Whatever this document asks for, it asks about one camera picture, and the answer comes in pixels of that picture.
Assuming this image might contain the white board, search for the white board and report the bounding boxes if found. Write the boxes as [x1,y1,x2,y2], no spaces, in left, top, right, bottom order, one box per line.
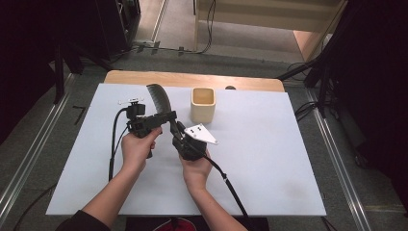
[45,83,327,217]

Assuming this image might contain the black equipment cabinet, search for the black equipment cabinet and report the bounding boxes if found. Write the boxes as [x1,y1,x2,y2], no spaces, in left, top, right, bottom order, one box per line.
[95,0,142,61]

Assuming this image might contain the left hand-held gripper cable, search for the left hand-held gripper cable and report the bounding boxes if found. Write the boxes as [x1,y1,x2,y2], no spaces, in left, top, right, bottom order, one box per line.
[108,107,129,183]

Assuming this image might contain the black metal stand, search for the black metal stand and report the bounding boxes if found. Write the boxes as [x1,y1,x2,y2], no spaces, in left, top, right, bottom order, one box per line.
[52,40,114,106]

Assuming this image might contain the square wooden utensil holder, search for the square wooden utensil holder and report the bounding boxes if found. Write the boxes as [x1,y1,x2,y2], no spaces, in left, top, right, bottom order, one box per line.
[190,87,217,125]

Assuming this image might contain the thin hanging black cable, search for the thin hanging black cable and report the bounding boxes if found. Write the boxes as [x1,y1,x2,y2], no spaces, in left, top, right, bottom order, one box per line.
[191,0,217,55]

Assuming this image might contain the person's black sleeve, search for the person's black sleeve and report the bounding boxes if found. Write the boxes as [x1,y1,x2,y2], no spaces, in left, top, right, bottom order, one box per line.
[54,209,112,231]

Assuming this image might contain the hand-held gripper cable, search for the hand-held gripper cable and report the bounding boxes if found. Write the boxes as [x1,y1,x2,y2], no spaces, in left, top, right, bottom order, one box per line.
[108,107,129,183]
[205,153,255,231]

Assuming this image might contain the black metal stand leg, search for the black metal stand leg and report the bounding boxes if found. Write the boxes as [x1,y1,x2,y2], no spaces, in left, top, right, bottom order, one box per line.
[315,64,332,119]

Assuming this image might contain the beige wooden furniture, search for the beige wooden furniture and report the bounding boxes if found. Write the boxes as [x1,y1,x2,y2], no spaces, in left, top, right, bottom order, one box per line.
[192,0,349,63]

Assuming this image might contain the black floor cable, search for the black floor cable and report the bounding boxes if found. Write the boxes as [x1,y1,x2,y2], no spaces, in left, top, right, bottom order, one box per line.
[13,183,58,231]

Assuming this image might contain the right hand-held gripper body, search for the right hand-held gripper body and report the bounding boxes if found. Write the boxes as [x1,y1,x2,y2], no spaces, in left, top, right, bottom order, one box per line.
[172,123,219,162]

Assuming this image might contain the person's right hand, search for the person's right hand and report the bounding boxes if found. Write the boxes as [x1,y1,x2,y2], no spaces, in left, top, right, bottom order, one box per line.
[179,150,214,194]

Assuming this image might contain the right hand-held gripper cable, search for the right hand-held gripper cable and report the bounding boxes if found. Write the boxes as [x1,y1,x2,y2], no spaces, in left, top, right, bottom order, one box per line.
[205,153,255,231]

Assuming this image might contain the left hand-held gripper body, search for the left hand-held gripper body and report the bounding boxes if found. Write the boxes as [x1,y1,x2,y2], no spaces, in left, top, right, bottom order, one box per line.
[117,96,168,140]

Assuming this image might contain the person's black red clothing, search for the person's black red clothing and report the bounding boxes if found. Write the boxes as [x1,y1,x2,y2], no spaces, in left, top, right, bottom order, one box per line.
[124,216,271,231]

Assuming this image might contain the long aluminium floor rail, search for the long aluminium floor rail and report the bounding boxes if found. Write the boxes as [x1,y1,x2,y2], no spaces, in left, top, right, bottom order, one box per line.
[303,88,373,231]
[0,72,77,223]

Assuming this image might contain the short aluminium floor rail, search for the short aluminium floor rail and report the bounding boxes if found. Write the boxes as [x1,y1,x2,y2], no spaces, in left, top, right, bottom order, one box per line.
[149,0,169,43]

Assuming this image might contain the coiled black cables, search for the coiled black cables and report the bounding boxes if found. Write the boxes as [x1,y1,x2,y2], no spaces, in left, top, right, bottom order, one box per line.
[293,100,322,122]

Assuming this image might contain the person's left hand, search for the person's left hand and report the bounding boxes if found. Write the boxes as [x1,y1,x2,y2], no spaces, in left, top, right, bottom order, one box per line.
[120,126,164,176]

